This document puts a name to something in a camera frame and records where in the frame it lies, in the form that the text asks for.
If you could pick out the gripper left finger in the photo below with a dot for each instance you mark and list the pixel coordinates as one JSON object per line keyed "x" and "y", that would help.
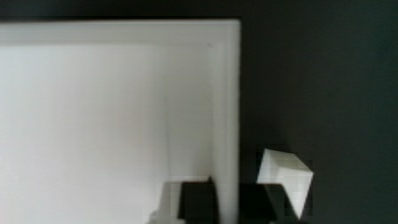
{"x": 197, "y": 211}

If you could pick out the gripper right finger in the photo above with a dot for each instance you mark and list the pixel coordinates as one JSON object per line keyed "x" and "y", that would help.
{"x": 265, "y": 205}

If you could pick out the white drawer cabinet box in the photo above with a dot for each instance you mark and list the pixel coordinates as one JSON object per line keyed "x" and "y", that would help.
{"x": 117, "y": 119}

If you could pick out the white U-shaped fence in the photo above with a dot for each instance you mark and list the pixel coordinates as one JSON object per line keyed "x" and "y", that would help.
{"x": 282, "y": 170}

